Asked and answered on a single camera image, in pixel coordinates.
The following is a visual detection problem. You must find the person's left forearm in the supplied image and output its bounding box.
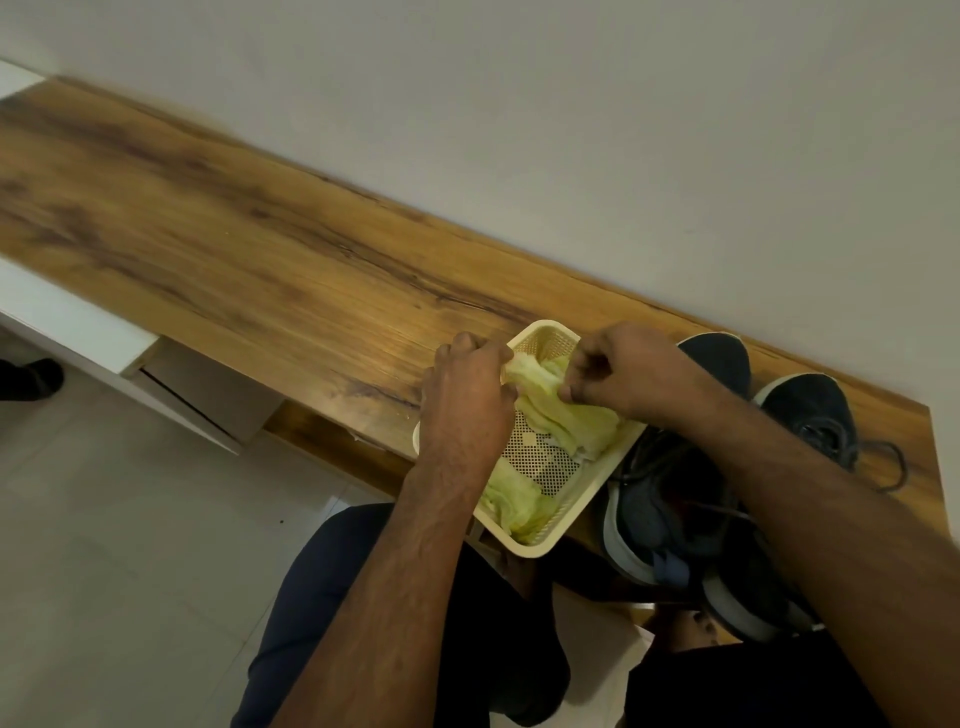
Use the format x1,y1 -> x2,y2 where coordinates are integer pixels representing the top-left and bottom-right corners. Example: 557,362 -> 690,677
269,457 -> 500,728

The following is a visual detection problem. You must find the person's right hand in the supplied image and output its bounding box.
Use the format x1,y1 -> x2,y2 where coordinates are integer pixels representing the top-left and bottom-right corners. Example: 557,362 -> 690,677
556,322 -> 721,433

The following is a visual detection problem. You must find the cream plastic mesh basket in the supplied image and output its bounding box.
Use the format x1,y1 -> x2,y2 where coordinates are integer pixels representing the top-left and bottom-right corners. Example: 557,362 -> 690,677
412,319 -> 648,560

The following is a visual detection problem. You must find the grey shoelace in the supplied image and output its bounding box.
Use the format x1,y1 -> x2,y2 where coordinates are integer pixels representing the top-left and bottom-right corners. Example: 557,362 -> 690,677
802,423 -> 910,495
611,427 -> 755,526

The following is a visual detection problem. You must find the person's right forearm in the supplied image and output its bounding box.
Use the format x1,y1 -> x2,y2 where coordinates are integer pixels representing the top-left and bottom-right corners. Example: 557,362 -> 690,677
674,371 -> 960,728

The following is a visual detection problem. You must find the dark sneaker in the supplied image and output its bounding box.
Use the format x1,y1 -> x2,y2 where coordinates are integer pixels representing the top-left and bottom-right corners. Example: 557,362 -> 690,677
701,372 -> 862,644
599,332 -> 753,590

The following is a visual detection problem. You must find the person's left hand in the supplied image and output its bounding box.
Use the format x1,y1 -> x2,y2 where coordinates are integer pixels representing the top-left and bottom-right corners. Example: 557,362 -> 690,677
416,331 -> 520,481

